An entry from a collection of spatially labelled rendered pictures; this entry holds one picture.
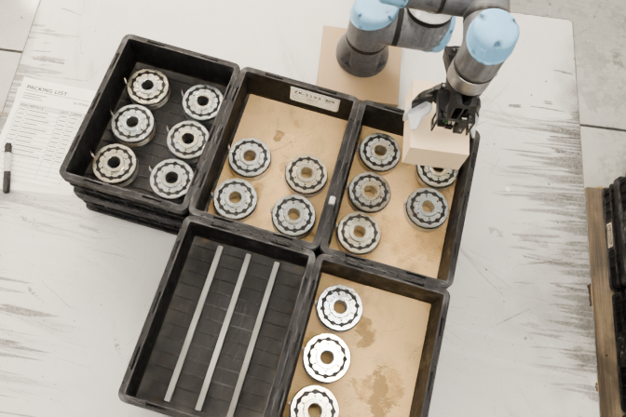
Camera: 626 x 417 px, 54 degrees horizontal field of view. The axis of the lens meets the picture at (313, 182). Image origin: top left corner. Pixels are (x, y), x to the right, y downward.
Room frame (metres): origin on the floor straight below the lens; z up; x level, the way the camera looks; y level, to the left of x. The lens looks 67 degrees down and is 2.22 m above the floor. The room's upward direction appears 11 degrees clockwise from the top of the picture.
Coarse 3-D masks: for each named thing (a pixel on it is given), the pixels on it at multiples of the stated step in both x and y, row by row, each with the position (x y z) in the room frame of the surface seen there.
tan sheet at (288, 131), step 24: (240, 120) 0.70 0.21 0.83; (264, 120) 0.72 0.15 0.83; (288, 120) 0.73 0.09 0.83; (312, 120) 0.74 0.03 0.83; (336, 120) 0.76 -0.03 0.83; (288, 144) 0.66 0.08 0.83; (312, 144) 0.67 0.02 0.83; (336, 144) 0.69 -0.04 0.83; (264, 192) 0.53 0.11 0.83; (288, 192) 0.54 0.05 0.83; (264, 216) 0.46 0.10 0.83; (288, 216) 0.48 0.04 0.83; (312, 240) 0.43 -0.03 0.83
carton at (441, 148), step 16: (416, 80) 0.72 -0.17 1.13; (432, 112) 0.66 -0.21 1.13; (416, 128) 0.61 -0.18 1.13; (416, 144) 0.58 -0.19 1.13; (432, 144) 0.58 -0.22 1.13; (448, 144) 0.59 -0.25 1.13; (464, 144) 0.60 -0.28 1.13; (416, 160) 0.57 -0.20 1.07; (432, 160) 0.57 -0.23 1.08; (448, 160) 0.57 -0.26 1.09; (464, 160) 0.58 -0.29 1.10
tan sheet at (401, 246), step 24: (360, 144) 0.70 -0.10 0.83; (360, 168) 0.64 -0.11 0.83; (408, 168) 0.66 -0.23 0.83; (408, 192) 0.60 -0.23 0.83; (384, 216) 0.52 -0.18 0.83; (384, 240) 0.46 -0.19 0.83; (408, 240) 0.48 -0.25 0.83; (432, 240) 0.49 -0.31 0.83; (408, 264) 0.42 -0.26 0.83; (432, 264) 0.43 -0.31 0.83
